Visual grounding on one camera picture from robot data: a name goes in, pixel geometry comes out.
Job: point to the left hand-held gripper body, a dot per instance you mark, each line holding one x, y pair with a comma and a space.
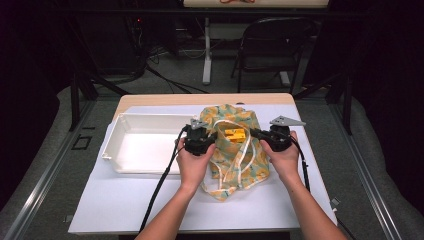
196, 140

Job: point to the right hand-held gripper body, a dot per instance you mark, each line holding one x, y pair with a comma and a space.
278, 138

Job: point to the orange print fabric bag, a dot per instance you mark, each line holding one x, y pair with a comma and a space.
233, 116

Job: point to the person's right hand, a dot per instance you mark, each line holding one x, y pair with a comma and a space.
288, 163

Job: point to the person's left hand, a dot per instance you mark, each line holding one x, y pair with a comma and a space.
193, 170

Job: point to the yellow box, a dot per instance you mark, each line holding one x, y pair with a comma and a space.
235, 135

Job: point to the white plastic box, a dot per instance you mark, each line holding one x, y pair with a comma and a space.
146, 146

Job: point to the white desk foot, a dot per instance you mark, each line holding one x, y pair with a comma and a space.
285, 79

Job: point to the white desk leg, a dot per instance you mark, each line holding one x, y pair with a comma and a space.
207, 60

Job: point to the black metal stand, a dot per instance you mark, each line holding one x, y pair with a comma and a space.
348, 106
75, 100

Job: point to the black folding chair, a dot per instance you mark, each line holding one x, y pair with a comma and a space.
275, 36

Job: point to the white paper sheet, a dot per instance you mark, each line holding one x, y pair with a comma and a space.
116, 200

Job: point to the aluminium floor rail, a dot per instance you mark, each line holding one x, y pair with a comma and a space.
46, 173
366, 180

